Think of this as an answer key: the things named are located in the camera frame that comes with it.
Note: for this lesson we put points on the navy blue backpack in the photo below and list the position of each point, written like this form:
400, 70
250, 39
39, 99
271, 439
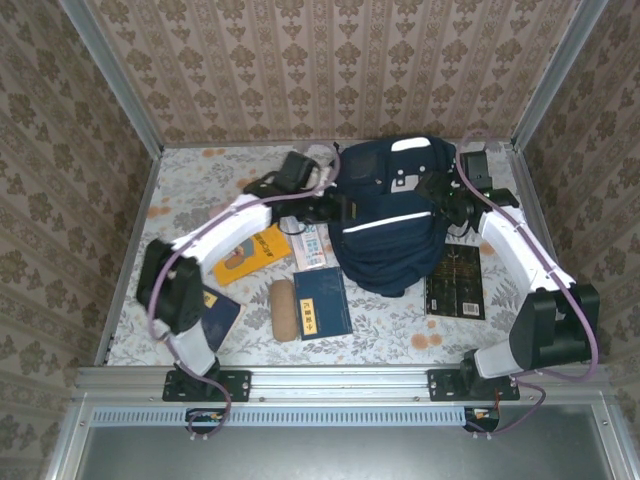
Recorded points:
390, 235

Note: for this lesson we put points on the clear plastic stationery bag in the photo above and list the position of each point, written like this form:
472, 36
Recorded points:
310, 250

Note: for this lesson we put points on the black book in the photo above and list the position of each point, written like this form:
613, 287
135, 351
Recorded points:
455, 285

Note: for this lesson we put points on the large navy book yellow label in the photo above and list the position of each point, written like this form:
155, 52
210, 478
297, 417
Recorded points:
322, 300

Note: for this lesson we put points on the tan oval glasses case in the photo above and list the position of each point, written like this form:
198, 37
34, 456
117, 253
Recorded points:
282, 310

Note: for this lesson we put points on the small navy book yellow label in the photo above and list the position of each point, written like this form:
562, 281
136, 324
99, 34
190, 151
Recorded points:
222, 315

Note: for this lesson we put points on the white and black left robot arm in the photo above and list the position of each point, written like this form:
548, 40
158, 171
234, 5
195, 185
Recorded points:
235, 225

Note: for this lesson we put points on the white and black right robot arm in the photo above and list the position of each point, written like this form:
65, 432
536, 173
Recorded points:
505, 240

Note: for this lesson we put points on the grey metal sheet panel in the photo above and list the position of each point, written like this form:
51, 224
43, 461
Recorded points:
325, 455

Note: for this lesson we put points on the aluminium corner post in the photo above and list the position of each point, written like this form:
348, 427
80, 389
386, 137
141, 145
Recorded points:
115, 85
555, 80

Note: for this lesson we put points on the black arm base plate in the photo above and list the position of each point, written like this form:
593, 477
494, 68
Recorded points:
445, 385
235, 385

